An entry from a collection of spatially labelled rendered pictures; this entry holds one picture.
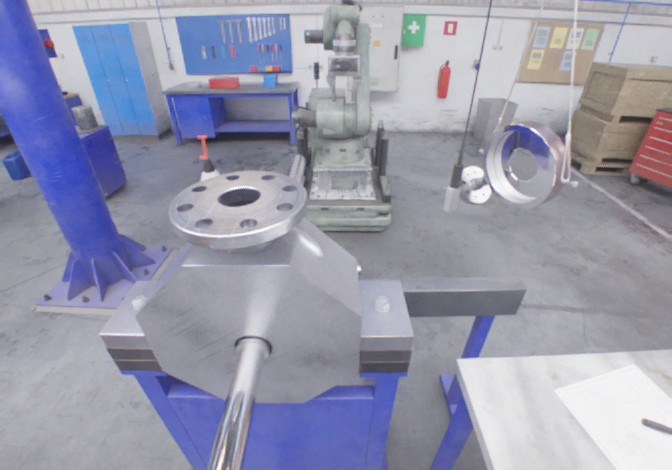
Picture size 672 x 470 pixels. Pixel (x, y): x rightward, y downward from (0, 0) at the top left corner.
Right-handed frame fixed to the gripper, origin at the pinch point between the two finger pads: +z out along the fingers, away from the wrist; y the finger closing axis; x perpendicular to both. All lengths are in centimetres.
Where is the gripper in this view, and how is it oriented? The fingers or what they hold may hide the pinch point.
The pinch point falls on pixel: (343, 96)
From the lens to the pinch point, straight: 257.9
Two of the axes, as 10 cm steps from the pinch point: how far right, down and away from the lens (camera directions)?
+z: 0.0, 8.5, 5.3
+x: -0.1, 5.3, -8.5
